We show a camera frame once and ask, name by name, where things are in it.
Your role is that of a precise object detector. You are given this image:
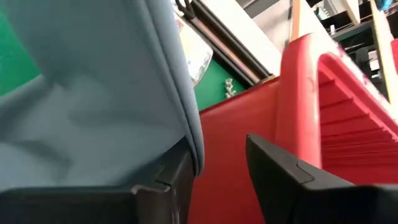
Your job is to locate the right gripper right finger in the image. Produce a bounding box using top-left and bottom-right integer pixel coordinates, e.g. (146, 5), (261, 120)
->
(245, 133), (398, 224)

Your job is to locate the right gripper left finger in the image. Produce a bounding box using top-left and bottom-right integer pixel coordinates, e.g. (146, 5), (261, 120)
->
(0, 139), (195, 224)

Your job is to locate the grey garment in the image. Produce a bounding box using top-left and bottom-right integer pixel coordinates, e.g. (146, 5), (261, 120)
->
(0, 0), (205, 192)

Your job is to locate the red plastic laundry bin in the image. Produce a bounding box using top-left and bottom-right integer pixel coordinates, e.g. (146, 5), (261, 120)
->
(186, 32), (398, 224)

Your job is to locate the small potted succulent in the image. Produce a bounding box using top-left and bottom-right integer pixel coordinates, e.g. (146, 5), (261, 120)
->
(224, 77), (238, 100)

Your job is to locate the brown round rod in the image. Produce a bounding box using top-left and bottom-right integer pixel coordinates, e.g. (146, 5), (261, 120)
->
(189, 17), (261, 84)

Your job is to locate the clear box with orange label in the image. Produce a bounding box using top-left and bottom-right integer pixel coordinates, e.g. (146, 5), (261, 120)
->
(174, 11), (215, 87)

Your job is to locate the black aluminium table frame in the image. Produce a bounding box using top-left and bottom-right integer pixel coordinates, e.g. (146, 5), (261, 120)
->
(186, 0), (274, 87)

